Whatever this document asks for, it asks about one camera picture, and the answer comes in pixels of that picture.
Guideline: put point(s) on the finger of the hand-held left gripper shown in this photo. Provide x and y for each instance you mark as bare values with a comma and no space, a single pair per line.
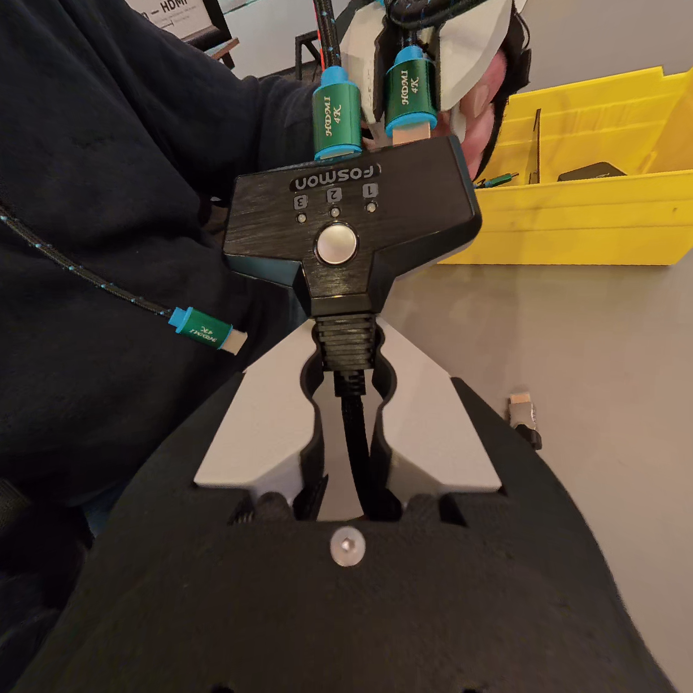
368,38
471,38

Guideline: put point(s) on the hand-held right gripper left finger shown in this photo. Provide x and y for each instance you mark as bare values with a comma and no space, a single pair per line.
254,427

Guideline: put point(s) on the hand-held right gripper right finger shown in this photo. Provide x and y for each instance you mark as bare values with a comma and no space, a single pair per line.
438,433

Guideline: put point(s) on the black HDMI switch box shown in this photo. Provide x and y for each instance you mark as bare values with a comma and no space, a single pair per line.
411,189

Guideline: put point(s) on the yellow plastic bin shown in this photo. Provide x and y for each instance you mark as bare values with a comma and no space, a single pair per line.
584,227

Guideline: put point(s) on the person's left forearm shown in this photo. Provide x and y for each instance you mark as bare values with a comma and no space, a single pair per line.
270,124

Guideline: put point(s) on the person's left hand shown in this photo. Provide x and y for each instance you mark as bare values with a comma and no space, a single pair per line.
487,108

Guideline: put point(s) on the small black adapter box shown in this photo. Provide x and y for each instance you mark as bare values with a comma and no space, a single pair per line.
590,172

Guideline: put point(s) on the black framed marker sign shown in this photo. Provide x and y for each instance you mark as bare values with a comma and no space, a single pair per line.
184,21

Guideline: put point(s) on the person's dark sweater torso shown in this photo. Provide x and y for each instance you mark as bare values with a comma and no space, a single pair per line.
108,243

